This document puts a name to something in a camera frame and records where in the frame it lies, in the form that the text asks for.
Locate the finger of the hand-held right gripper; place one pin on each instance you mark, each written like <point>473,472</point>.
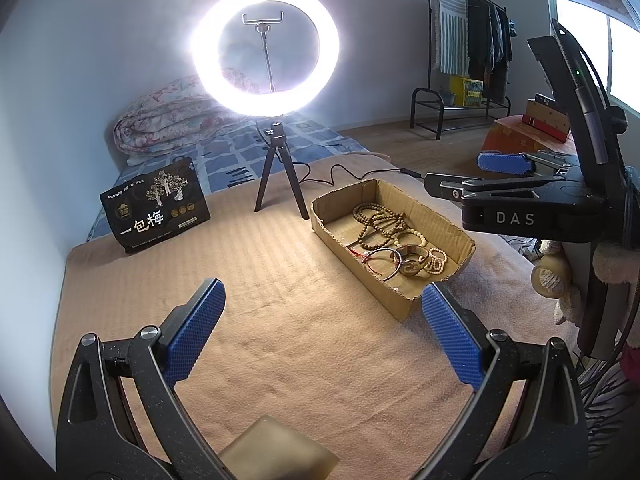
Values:
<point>505,162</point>
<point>450,185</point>

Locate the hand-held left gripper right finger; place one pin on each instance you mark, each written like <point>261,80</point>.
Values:
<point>452,332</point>

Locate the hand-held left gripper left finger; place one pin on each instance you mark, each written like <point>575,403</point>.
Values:
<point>192,330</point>

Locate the blue bangle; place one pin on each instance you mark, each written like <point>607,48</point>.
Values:
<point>397,260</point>

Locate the cardboard box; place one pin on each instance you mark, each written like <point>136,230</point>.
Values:
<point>370,280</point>

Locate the orange floral box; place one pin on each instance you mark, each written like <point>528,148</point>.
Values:
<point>510,135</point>

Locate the clear tape roll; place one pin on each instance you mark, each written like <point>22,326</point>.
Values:
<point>550,275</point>

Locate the black clothes rack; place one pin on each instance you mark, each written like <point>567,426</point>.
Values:
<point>425,110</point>

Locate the yellow box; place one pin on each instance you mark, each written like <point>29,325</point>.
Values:
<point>467,91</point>

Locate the dark hanging clothes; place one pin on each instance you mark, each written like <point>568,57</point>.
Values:
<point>492,40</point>

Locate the black printed snack bag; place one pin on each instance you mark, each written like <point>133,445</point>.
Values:
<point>155,205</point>

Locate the translucent yellow block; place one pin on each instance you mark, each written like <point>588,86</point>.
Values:
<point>275,452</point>

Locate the striped towel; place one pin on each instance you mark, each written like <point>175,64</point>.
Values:
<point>450,25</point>

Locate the window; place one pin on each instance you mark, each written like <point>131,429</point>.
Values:
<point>620,60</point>

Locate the pink cloth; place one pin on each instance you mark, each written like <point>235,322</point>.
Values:
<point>631,360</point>

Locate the zebra striped cloth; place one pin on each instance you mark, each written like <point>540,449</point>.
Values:
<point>607,410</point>

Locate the blue patterned bedsheet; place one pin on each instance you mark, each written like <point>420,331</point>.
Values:
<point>230,160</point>

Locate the black tripod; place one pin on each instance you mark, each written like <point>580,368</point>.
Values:
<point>272,160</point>

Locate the floral folded quilt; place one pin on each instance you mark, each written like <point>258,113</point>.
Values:
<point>160,120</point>

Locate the metal phone holder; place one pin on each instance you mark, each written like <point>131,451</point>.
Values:
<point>263,22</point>

